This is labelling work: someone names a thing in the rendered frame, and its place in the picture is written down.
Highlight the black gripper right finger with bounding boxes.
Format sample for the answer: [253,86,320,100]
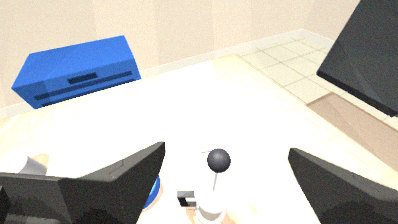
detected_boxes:
[287,147,398,224]

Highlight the blue short cylinder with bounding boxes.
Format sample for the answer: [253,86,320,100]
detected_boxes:
[143,175,160,209]

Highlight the white french press with black handle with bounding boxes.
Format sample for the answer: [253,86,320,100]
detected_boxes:
[176,148,233,224]

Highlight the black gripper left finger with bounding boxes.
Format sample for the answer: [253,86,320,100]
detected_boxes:
[0,141,166,224]

